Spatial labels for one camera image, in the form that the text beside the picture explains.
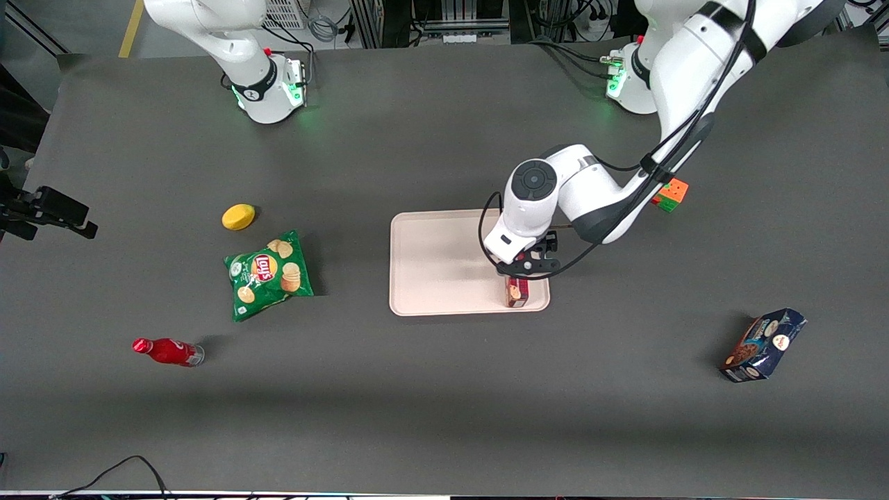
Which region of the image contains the green potato chips bag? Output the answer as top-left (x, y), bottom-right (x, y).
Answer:
top-left (224, 230), bottom-right (315, 323)

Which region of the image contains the orange and green puzzle cube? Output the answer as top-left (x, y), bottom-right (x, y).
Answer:
top-left (651, 178), bottom-right (690, 213)

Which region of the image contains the white rectangular tray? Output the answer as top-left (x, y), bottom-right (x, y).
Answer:
top-left (389, 208), bottom-right (551, 317)

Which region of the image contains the red cola bottle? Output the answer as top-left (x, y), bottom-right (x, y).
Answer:
top-left (132, 337), bottom-right (206, 367)

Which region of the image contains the yellow lemon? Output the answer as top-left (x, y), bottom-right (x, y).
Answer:
top-left (222, 203), bottom-right (256, 231)

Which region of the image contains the grey coiled cable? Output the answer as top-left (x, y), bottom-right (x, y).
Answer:
top-left (308, 10), bottom-right (342, 44)

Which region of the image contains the thin black table-edge cable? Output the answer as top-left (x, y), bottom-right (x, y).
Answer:
top-left (49, 456), bottom-right (171, 500)

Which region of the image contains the black base cable bundle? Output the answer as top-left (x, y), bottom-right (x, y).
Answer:
top-left (528, 38), bottom-right (613, 82)

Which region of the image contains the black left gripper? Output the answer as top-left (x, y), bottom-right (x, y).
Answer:
top-left (497, 231), bottom-right (560, 280)

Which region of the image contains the dark blue cookie box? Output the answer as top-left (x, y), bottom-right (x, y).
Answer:
top-left (720, 308), bottom-right (808, 383)

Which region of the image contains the black arm-routed cable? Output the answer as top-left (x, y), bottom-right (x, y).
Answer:
top-left (478, 0), bottom-right (759, 281)

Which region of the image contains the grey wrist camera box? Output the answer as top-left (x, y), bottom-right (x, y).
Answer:
top-left (484, 224), bottom-right (520, 264)

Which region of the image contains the white perforated panel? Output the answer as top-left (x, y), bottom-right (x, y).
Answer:
top-left (264, 0), bottom-right (307, 31)

